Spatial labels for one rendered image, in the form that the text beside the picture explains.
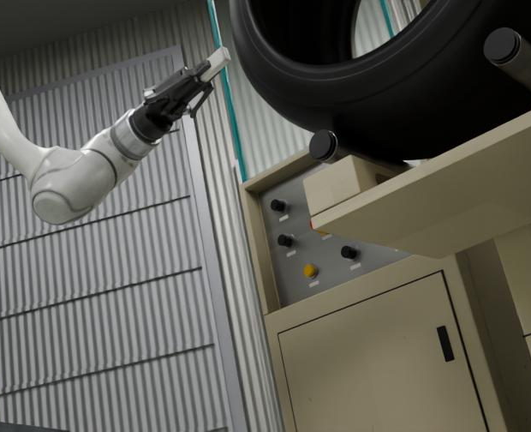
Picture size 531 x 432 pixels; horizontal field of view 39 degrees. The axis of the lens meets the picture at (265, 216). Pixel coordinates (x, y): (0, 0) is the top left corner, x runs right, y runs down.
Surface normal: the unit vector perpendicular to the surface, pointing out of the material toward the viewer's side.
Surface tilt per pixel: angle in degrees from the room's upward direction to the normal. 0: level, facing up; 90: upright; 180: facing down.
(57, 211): 138
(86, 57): 90
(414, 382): 90
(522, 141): 180
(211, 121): 90
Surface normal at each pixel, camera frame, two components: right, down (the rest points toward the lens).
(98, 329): -0.22, -0.32
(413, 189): 0.18, 0.91
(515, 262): -0.66, -0.16
